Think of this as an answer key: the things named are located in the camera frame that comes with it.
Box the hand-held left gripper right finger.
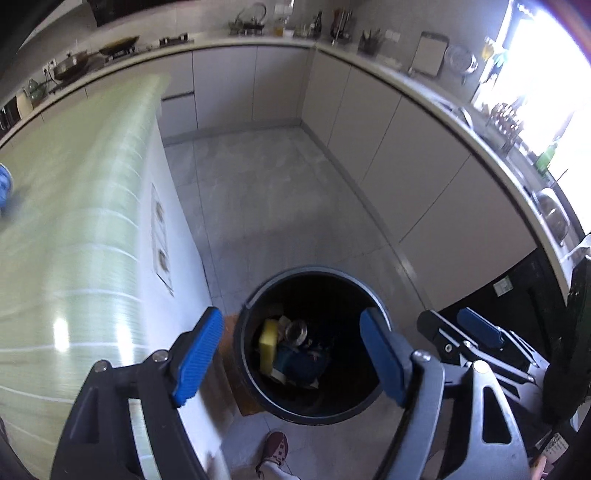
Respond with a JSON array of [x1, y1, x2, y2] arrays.
[[359, 308, 529, 480]]

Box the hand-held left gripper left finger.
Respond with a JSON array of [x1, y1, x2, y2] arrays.
[[50, 306, 225, 480]]

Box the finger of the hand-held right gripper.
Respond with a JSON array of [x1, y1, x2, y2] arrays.
[[456, 307, 551, 371], [417, 310, 539, 385]]

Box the yellow sponge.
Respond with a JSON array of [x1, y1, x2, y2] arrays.
[[260, 319, 282, 374]]

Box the black plastic bucket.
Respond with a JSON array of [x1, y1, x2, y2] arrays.
[[234, 265, 393, 425]]

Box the brown wooden stool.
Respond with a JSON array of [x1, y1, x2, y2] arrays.
[[221, 313, 266, 417]]

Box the dark red shoe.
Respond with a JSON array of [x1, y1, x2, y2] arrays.
[[256, 430, 290, 469]]

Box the white table base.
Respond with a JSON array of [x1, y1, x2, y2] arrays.
[[150, 76, 241, 480]]

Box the white power socket panel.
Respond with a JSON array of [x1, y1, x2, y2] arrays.
[[151, 182, 175, 297]]

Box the steel mixing bowl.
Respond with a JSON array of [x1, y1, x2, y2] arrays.
[[533, 187, 571, 245]]

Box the person's white trouser leg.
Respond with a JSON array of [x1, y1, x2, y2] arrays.
[[264, 463, 301, 480]]

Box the green plastic bottle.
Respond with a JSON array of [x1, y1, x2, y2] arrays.
[[534, 143, 559, 174]]

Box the dish rack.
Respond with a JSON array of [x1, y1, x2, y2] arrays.
[[489, 99, 525, 148]]

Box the grey lower cabinets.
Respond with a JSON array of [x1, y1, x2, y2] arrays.
[[157, 44, 550, 324]]

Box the round metal colander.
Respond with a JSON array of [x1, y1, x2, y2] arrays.
[[444, 45, 478, 84]]

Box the kitchen window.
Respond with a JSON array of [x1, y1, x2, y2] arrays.
[[471, 0, 591, 195]]

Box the yellow rubber gloves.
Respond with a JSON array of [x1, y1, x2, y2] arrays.
[[482, 37, 509, 65]]

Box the white cutting board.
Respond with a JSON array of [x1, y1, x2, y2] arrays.
[[410, 31, 450, 77]]

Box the black utensil holder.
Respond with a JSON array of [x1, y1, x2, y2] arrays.
[[359, 28, 386, 56]]

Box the dark wok with lid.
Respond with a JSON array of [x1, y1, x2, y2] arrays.
[[53, 52, 90, 80]]

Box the black gas stove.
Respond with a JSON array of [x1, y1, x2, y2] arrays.
[[99, 32, 195, 61]]

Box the black frying pan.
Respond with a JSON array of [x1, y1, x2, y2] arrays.
[[99, 36, 139, 56]]

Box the metal utensil holder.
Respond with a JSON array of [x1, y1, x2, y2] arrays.
[[330, 9, 356, 46]]

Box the black teapot with handle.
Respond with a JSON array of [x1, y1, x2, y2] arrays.
[[231, 4, 269, 35]]

